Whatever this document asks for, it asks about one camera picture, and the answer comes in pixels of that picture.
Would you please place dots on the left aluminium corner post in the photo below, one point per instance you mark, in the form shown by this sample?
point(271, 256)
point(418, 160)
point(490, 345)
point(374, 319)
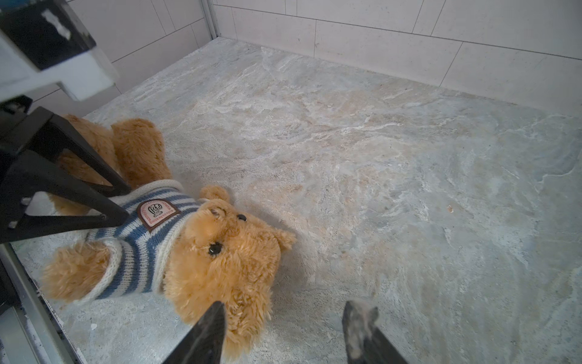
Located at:
point(210, 16)

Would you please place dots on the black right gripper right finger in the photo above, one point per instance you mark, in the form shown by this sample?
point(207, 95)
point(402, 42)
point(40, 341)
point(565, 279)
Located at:
point(364, 341)

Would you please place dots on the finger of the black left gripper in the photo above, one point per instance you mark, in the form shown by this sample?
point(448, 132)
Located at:
point(30, 146)
point(38, 198)

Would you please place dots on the blue white striped knit sweater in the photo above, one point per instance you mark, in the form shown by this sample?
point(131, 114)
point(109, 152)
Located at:
point(139, 248)

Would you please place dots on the brown plush teddy bear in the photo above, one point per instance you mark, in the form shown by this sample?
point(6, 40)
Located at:
point(221, 254)

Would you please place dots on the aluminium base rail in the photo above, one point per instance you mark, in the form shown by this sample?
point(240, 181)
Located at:
point(30, 332)

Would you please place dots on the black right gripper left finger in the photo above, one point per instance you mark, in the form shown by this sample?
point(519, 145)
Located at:
point(204, 342)

